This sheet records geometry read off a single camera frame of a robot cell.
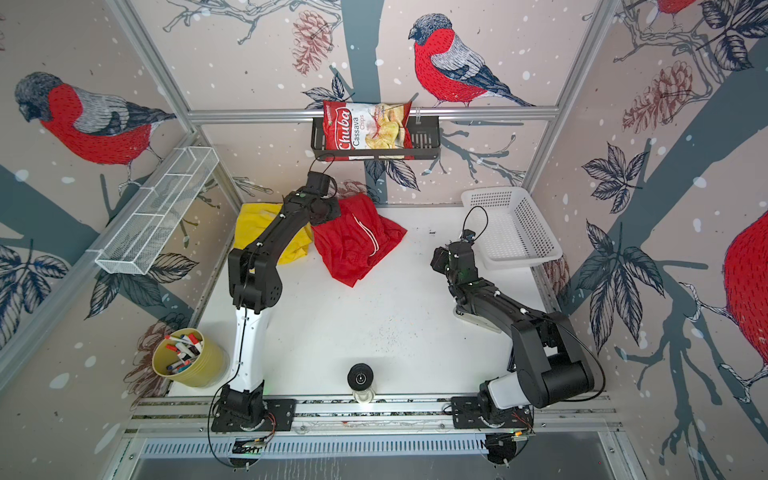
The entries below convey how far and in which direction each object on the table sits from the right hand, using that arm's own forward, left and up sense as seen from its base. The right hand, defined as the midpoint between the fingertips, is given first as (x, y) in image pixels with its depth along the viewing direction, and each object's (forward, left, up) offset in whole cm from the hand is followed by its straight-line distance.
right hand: (437, 256), depth 91 cm
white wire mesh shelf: (-14, +75, +22) cm, 79 cm away
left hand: (+16, +35, +5) cm, 39 cm away
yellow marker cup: (-34, +63, +1) cm, 72 cm away
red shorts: (+8, +29, -4) cm, 30 cm away
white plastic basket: (+23, -29, -12) cm, 39 cm away
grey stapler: (-16, -12, -11) cm, 23 cm away
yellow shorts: (+20, +70, -5) cm, 73 cm away
